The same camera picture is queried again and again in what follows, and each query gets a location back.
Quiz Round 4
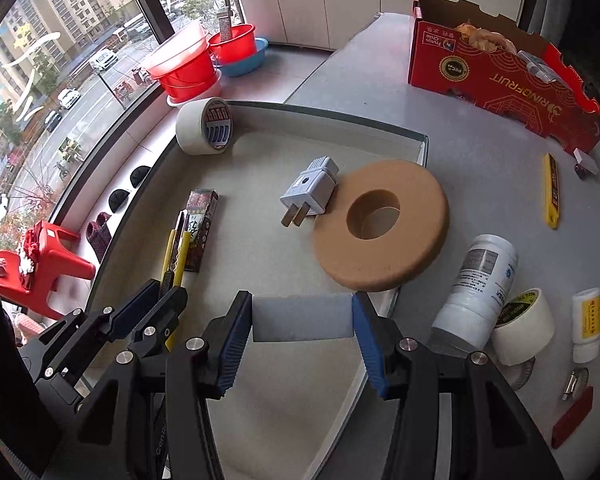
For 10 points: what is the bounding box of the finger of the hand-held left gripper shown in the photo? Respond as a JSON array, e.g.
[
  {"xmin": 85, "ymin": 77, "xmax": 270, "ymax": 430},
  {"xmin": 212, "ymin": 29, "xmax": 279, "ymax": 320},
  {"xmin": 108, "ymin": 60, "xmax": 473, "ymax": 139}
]
[
  {"xmin": 127, "ymin": 286, "xmax": 189, "ymax": 361},
  {"xmin": 22, "ymin": 279, "xmax": 162, "ymax": 396}
]

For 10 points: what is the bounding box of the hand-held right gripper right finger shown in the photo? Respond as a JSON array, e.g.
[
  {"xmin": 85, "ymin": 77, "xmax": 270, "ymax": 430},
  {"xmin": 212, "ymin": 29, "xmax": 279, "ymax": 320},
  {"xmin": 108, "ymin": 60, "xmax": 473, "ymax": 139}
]
[{"xmin": 351, "ymin": 291, "xmax": 563, "ymax": 480}]

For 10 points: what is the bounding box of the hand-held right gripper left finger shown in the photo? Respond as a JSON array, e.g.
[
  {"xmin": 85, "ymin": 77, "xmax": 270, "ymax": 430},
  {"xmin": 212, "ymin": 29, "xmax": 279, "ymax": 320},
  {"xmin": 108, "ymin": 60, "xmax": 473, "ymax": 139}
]
[{"xmin": 72, "ymin": 290, "xmax": 253, "ymax": 480}]

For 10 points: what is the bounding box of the yellow utility knife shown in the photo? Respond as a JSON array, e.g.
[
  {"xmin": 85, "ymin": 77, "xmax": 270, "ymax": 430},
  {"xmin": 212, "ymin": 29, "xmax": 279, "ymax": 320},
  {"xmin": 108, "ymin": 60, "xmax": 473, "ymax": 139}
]
[
  {"xmin": 159, "ymin": 210, "xmax": 192, "ymax": 353},
  {"xmin": 543, "ymin": 152, "xmax": 563, "ymax": 230}
]

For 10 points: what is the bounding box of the white foam block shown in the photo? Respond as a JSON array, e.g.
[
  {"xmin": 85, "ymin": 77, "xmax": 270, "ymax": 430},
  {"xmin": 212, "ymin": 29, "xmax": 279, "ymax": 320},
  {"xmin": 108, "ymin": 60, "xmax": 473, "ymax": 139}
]
[{"xmin": 251, "ymin": 294, "xmax": 356, "ymax": 343}]

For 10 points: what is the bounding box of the dark printed packet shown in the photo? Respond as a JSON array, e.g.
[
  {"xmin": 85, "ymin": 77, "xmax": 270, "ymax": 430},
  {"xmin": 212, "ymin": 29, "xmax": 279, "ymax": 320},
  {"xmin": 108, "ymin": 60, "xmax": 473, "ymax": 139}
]
[{"xmin": 184, "ymin": 189, "xmax": 220, "ymax": 273}]

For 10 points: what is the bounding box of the grey tray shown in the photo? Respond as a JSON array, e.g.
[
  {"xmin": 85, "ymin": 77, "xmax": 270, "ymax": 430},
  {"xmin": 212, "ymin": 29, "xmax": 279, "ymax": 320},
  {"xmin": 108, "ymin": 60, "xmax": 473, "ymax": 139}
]
[{"xmin": 82, "ymin": 100, "xmax": 427, "ymax": 480}]

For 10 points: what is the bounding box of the tan foam ring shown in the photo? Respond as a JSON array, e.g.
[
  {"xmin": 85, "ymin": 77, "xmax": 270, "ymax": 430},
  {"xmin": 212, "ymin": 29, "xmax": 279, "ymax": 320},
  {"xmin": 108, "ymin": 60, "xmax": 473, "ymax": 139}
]
[{"xmin": 312, "ymin": 160, "xmax": 451, "ymax": 292}]

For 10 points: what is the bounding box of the large white bottle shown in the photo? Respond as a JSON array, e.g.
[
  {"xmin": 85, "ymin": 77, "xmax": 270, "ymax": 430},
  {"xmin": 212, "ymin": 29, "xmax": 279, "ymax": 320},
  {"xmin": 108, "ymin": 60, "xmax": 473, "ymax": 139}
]
[{"xmin": 431, "ymin": 234, "xmax": 519, "ymax": 351}]

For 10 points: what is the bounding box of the white tape roll gold core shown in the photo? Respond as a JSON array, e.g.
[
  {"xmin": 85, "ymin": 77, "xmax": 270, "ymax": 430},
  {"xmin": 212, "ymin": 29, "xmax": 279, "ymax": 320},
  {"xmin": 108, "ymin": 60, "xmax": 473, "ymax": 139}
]
[{"xmin": 490, "ymin": 287, "xmax": 556, "ymax": 367}]

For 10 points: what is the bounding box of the grey plug adapter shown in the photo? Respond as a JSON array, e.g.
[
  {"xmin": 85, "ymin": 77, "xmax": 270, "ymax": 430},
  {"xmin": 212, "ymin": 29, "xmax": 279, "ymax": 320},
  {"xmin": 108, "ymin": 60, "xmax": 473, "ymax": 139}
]
[{"xmin": 280, "ymin": 156, "xmax": 341, "ymax": 228}]

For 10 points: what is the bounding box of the white tape roll printed label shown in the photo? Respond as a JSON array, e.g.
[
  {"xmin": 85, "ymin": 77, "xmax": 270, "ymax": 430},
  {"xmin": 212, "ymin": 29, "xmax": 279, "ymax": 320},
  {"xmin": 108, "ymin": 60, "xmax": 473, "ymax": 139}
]
[{"xmin": 175, "ymin": 97, "xmax": 233, "ymax": 156}]

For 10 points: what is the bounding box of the metal hose clamp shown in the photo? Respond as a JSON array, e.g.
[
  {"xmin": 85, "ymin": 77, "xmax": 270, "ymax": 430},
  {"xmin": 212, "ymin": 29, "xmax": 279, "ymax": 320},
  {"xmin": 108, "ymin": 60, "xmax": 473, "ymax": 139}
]
[{"xmin": 561, "ymin": 367, "xmax": 590, "ymax": 402}]

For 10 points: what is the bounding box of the small white bottle yellow label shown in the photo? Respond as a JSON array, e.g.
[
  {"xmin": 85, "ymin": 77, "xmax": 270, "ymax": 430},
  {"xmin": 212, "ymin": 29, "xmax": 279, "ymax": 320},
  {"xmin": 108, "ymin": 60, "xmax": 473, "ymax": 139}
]
[{"xmin": 571, "ymin": 287, "xmax": 600, "ymax": 364}]

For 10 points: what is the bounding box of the red plastic stool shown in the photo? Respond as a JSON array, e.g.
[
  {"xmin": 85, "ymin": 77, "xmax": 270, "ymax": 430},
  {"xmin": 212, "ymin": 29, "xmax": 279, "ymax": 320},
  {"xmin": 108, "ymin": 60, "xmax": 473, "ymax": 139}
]
[{"xmin": 0, "ymin": 220, "xmax": 97, "ymax": 321}]

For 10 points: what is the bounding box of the stack of red buckets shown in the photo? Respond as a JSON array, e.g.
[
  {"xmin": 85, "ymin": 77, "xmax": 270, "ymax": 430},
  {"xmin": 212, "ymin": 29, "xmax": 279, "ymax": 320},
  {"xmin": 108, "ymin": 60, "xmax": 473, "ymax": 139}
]
[{"xmin": 144, "ymin": 35, "xmax": 223, "ymax": 108}]

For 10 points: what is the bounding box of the blue basin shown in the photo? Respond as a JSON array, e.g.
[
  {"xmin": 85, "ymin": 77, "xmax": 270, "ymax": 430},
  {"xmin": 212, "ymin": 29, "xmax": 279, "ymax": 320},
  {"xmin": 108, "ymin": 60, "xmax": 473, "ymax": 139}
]
[{"xmin": 215, "ymin": 37, "xmax": 270, "ymax": 78}]

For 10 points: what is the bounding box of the red basin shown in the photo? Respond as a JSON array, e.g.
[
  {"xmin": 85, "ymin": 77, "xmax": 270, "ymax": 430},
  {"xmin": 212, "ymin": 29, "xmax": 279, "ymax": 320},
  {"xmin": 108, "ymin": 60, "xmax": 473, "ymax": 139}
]
[{"xmin": 207, "ymin": 23, "xmax": 257, "ymax": 66}]

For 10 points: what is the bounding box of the red cardboard box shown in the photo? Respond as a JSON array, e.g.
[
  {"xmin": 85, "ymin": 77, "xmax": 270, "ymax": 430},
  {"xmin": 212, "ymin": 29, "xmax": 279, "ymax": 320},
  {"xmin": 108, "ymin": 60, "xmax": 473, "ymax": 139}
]
[{"xmin": 408, "ymin": 0, "xmax": 600, "ymax": 155}]

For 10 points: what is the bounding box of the clear plastic piece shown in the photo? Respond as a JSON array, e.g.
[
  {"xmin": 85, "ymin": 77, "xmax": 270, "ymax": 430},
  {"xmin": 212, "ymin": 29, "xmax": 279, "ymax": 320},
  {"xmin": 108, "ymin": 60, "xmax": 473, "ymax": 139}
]
[{"xmin": 517, "ymin": 50, "xmax": 566, "ymax": 84}]

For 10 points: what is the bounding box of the crumpled pale bag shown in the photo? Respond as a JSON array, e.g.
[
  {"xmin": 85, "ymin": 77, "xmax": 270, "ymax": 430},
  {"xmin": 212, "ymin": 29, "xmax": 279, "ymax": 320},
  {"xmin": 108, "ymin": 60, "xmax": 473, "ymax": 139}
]
[{"xmin": 454, "ymin": 21, "xmax": 517, "ymax": 54}]

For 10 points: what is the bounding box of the grey mop handle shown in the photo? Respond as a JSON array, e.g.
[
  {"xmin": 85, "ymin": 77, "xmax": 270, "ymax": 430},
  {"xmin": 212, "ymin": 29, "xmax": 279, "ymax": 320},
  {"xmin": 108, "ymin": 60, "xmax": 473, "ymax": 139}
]
[{"xmin": 218, "ymin": 0, "xmax": 234, "ymax": 42}]

